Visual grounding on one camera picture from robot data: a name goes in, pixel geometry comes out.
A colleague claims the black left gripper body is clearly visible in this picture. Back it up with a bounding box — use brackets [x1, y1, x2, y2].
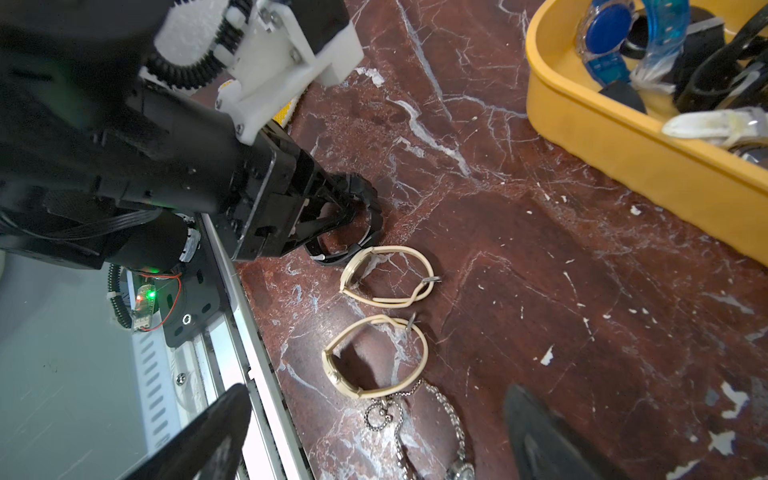
[212, 120, 360, 261]

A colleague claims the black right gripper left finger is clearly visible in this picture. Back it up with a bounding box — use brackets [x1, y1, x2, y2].
[127, 384, 252, 480]

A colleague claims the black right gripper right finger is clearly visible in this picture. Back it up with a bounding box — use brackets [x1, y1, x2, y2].
[503, 385, 628, 480]

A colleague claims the blue translucent watch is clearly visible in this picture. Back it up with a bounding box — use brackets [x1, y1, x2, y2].
[575, 1, 691, 87]

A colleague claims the black strap watch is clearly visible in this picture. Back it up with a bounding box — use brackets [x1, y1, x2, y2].
[675, 6, 767, 113]

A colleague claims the black band watch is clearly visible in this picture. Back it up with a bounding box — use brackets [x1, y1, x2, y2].
[304, 173, 383, 267]

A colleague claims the thin black watch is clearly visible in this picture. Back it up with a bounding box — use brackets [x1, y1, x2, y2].
[576, 1, 725, 113]

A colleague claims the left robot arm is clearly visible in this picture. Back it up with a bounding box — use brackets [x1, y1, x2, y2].
[1, 1, 362, 274]

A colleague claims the yellow plastic storage box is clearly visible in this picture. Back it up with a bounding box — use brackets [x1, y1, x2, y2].
[526, 1, 767, 263]

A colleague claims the yellow work glove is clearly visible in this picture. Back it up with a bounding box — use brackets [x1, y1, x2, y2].
[273, 96, 300, 129]

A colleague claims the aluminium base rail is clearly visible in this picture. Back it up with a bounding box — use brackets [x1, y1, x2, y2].
[132, 215, 313, 479]

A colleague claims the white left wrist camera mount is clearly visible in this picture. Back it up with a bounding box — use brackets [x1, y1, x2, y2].
[145, 1, 364, 145]

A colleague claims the silver chain bracelet watch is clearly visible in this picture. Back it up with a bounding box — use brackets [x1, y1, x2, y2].
[363, 379, 477, 479]

